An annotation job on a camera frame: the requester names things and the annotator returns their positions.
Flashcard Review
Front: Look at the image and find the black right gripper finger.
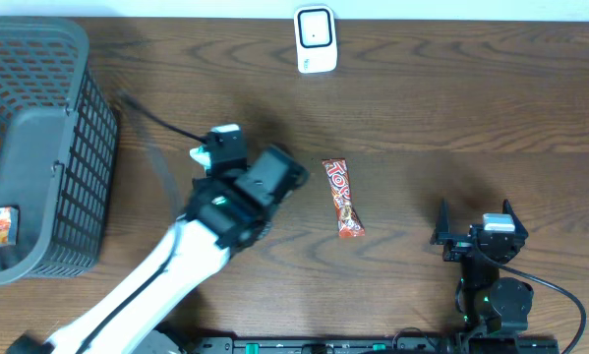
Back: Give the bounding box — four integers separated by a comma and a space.
434, 199, 450, 241
502, 199, 528, 236

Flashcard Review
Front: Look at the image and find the red Top chocolate bar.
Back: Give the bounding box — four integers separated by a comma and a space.
322, 158, 365, 238

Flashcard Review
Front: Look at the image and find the light blue snack packet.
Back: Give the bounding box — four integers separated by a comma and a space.
190, 146, 211, 171

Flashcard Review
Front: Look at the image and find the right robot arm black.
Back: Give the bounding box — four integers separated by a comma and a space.
431, 201, 534, 335

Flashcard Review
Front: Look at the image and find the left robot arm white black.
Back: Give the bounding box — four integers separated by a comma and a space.
7, 146, 309, 353

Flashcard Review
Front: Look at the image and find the white barcode scanner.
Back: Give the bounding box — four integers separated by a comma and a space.
293, 5, 338, 74

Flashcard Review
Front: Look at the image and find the grey plastic basket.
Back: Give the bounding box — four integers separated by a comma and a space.
0, 17, 119, 285

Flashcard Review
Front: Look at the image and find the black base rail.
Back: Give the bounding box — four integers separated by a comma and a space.
184, 333, 560, 354

